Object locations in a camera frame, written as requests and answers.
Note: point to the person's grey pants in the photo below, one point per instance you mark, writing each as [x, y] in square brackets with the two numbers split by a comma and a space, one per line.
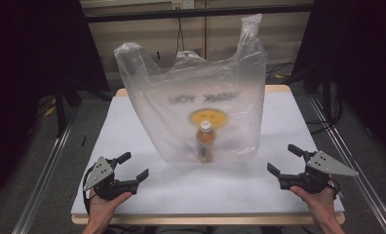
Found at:
[207, 230]

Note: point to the black horizontal bar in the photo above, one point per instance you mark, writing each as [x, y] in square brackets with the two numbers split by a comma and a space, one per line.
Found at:
[194, 13]

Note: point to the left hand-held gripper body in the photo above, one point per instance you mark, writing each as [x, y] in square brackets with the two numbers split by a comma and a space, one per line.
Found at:
[100, 170]

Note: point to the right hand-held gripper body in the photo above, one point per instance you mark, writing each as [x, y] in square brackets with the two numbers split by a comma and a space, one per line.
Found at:
[326, 164]

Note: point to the white wall power outlet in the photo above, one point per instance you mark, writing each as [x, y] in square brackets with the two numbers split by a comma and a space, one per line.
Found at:
[182, 4]

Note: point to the translucent white plastic bag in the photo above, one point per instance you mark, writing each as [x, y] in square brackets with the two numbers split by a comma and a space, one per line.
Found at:
[168, 84]

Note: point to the black curtain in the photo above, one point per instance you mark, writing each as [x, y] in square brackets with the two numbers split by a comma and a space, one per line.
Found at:
[363, 48]
[25, 65]

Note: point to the black metal stand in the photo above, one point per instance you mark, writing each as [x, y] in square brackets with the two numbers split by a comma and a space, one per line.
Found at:
[326, 97]
[60, 107]

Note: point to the aluminium floor rail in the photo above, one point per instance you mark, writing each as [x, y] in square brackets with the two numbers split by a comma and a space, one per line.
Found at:
[353, 169]
[41, 182]

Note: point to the person's right hand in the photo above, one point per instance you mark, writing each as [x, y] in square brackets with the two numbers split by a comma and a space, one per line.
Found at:
[322, 203]

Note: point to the orange drink bottle white cap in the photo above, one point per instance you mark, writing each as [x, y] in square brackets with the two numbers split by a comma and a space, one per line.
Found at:
[205, 136]

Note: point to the yellow floor tape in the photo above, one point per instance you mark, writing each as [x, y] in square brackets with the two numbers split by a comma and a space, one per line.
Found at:
[49, 111]

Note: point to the white table mat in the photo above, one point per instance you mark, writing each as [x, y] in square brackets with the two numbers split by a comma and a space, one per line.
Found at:
[194, 191]

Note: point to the person's left hand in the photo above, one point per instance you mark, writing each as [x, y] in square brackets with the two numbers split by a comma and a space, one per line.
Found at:
[103, 208]

